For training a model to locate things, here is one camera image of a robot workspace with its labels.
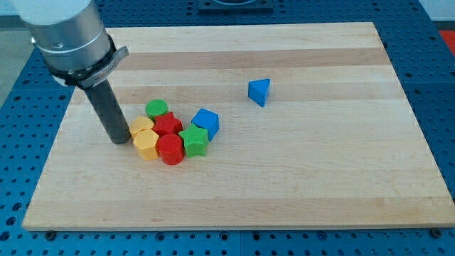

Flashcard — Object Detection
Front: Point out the green star block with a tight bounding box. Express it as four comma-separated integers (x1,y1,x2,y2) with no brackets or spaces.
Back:
178,124,209,158

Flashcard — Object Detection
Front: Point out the yellow hexagon block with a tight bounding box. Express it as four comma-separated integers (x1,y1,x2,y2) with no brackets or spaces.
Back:
133,130,159,161

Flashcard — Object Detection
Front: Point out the blue triangle block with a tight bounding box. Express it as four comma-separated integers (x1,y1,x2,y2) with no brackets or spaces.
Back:
247,78,271,107

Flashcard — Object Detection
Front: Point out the green cylinder block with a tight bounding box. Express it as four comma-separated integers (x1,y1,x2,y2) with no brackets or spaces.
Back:
145,99,168,121

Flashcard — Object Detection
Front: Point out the red cylinder block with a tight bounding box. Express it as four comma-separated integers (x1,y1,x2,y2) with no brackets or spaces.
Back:
158,134,184,166

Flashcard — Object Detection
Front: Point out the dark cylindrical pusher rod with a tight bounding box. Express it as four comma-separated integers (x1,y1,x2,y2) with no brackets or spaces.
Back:
85,80,131,144

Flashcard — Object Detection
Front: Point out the blue cube block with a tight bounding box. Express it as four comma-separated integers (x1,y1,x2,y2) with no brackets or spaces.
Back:
191,108,220,142

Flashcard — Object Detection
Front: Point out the yellow half-round block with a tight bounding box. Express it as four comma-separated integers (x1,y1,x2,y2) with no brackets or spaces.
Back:
129,116,154,139

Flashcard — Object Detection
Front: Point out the red star block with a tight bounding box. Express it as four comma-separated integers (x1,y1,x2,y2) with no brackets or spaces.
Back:
152,112,183,137

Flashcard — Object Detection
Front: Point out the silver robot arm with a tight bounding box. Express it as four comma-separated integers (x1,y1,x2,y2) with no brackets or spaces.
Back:
11,0,129,90

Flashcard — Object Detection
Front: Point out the wooden board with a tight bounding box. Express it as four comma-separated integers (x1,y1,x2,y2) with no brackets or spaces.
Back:
23,22,454,231

